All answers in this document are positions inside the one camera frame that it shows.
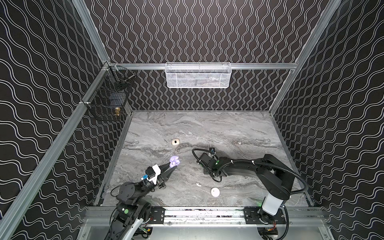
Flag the purple round earbud case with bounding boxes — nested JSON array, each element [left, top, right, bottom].
[[169, 156, 181, 168]]

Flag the cream earbud charging case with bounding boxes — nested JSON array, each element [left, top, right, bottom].
[[172, 139, 180, 146]]

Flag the white round earbud case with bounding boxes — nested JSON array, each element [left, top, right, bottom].
[[211, 188, 221, 198]]

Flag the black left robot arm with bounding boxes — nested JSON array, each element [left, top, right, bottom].
[[105, 158, 180, 240]]

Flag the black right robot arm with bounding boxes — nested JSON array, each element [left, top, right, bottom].
[[192, 148, 309, 217]]

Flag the small brass object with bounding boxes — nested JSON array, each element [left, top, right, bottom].
[[115, 107, 121, 117]]

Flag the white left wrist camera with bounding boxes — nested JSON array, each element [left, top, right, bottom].
[[141, 165, 161, 185]]

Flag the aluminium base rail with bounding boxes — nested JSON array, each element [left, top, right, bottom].
[[77, 205, 334, 240]]

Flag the white wire mesh basket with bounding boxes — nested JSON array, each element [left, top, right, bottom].
[[165, 62, 232, 89]]

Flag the black wire basket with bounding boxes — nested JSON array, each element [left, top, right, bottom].
[[85, 65, 137, 122]]

